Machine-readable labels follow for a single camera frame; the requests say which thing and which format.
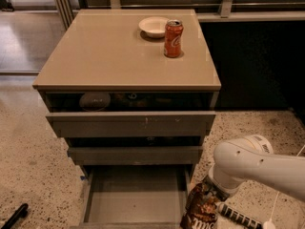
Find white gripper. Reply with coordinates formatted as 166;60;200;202
205;164;246;201

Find brown chip bag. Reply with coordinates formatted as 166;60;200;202
180;183;218;229

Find white bowl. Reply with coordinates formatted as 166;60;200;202
138;16;168;38

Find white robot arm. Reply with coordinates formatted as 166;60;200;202
207;135;305;201

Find grey bottom drawer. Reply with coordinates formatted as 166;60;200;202
69;165;191;229

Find grey drawer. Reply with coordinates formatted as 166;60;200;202
46;93;217;139
68;145;203;166
69;165;191;229

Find grey middle drawer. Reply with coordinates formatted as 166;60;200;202
68;145;203;166

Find grey top drawer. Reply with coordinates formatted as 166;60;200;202
46;93;217;139

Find grey drawer cabinet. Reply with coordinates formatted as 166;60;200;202
32;9;222;177

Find dark round object in drawer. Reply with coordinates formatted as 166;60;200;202
79;92;111;111

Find black striped cylinder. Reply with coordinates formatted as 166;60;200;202
217;203;263;229

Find orange soda can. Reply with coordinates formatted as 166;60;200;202
164;20;184;58

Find white cable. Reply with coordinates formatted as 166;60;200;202
262;145;305;229

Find black handle on floor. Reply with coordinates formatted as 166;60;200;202
1;203;29;229

